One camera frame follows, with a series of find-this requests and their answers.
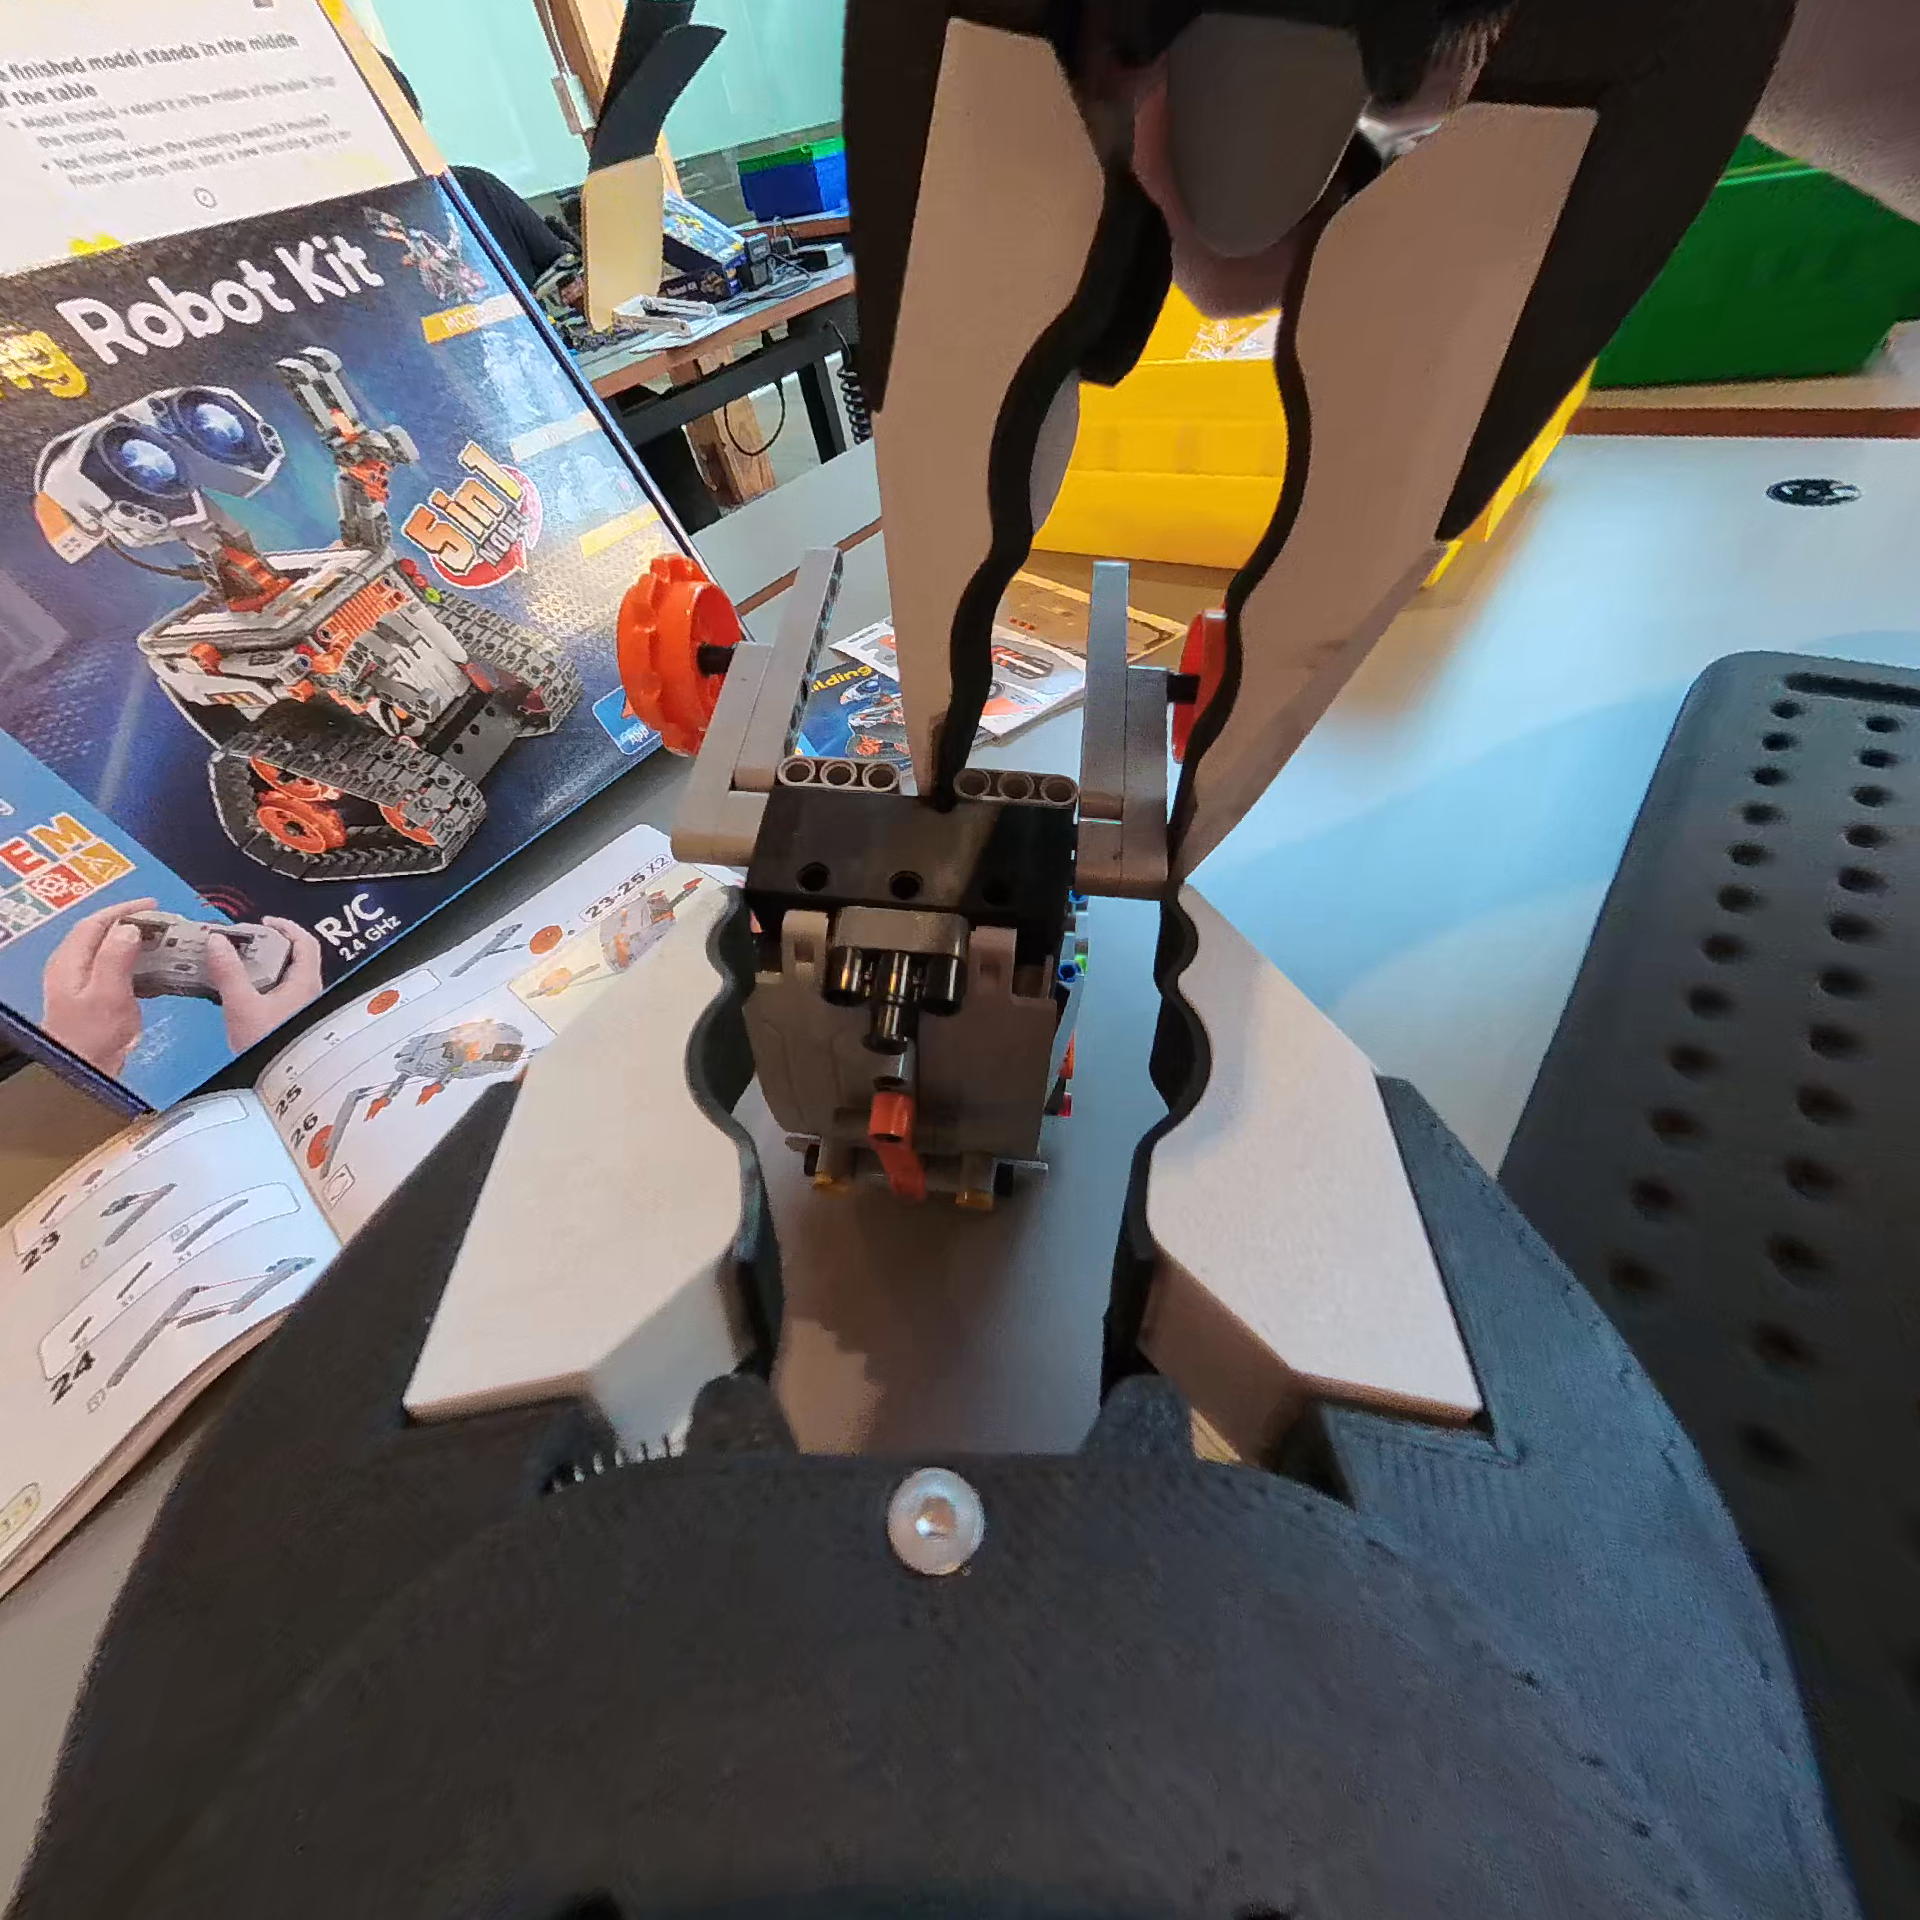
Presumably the white task sheet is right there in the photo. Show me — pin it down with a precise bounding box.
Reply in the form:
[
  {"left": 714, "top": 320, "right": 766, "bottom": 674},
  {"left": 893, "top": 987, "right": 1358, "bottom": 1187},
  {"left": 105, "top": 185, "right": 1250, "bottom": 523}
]
[{"left": 0, "top": 0, "right": 422, "bottom": 279}]

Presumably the grey orange building-block robot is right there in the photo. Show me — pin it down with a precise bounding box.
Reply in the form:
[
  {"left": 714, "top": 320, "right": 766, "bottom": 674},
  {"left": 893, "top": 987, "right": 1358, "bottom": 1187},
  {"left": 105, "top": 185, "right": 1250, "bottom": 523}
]
[{"left": 743, "top": 758, "right": 1087, "bottom": 1209}]

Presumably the blue toy kit box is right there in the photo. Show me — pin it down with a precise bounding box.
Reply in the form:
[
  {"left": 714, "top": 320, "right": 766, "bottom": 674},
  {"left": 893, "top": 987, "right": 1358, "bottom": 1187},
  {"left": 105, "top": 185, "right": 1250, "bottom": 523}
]
[{"left": 0, "top": 172, "right": 706, "bottom": 1114}]

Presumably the person's right forearm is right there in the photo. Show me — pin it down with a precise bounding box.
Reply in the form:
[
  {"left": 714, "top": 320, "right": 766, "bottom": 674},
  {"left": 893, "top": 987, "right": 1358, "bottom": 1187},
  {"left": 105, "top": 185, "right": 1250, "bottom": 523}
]
[{"left": 1746, "top": 60, "right": 1920, "bottom": 227}]

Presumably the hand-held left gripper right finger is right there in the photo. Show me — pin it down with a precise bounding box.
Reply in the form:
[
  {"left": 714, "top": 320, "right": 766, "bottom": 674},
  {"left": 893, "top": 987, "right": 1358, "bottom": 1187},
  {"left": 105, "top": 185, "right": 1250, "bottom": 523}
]
[{"left": 1104, "top": 886, "right": 1490, "bottom": 1468}]

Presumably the wooden background table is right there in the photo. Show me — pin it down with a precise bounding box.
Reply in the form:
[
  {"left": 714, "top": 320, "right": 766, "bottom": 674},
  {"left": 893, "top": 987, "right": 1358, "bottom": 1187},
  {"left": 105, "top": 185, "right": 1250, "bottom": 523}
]
[{"left": 575, "top": 248, "right": 858, "bottom": 496}]

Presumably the white instruction booklet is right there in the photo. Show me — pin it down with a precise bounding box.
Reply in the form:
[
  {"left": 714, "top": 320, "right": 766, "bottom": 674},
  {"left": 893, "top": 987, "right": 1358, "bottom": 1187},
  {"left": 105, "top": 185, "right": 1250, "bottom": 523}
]
[{"left": 0, "top": 823, "right": 735, "bottom": 1593}]

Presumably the small printed booklet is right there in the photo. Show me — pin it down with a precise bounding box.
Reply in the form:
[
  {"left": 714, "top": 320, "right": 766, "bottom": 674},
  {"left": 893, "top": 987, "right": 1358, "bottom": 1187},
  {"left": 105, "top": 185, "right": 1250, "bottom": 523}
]
[{"left": 794, "top": 615, "right": 1087, "bottom": 769}]

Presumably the blue plastic bin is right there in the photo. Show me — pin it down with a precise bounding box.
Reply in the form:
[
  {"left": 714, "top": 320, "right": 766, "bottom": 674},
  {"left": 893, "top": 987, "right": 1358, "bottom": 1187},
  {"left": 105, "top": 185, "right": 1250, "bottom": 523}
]
[{"left": 738, "top": 143, "right": 847, "bottom": 227}]

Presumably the green plastic board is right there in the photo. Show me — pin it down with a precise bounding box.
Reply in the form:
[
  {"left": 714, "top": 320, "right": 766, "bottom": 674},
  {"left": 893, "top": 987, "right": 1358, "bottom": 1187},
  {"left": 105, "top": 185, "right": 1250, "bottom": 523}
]
[{"left": 1590, "top": 136, "right": 1920, "bottom": 394}]

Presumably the black perforated chair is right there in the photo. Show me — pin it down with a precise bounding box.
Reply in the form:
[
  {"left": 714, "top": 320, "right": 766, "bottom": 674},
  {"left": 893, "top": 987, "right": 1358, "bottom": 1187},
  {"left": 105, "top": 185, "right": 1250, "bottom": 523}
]
[{"left": 1498, "top": 652, "right": 1920, "bottom": 1920}]

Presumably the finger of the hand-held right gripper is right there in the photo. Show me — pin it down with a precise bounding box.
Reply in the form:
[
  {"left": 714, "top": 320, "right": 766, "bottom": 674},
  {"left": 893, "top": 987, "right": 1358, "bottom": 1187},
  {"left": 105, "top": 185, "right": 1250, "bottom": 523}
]
[
  {"left": 871, "top": 18, "right": 1175, "bottom": 816},
  {"left": 1164, "top": 106, "right": 1602, "bottom": 886}
]

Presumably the yellow plastic bin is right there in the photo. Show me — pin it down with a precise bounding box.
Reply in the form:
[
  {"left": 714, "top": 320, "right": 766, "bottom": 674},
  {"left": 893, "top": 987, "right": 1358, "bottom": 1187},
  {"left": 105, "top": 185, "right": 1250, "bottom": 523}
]
[{"left": 1034, "top": 286, "right": 1594, "bottom": 588}]

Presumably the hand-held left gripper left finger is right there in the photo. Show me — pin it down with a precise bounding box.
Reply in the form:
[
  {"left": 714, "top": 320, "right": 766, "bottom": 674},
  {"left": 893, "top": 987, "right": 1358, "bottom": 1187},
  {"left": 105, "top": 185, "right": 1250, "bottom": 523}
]
[{"left": 399, "top": 888, "right": 784, "bottom": 1444}]

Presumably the person's right hand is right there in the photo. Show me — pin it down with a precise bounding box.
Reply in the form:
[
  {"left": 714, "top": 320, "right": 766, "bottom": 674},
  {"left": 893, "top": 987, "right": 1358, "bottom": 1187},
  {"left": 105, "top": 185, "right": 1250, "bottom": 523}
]
[{"left": 1125, "top": 128, "right": 1297, "bottom": 324}]

